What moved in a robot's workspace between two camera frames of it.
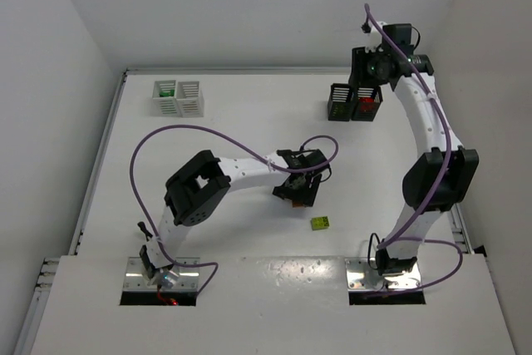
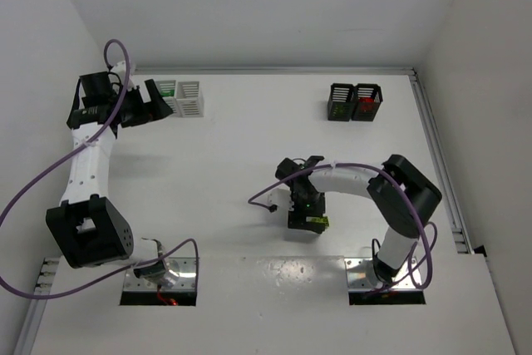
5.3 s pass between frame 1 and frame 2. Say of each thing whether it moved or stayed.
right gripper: moved
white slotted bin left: stayed
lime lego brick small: stayed
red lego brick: stayed
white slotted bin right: stayed
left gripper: moved
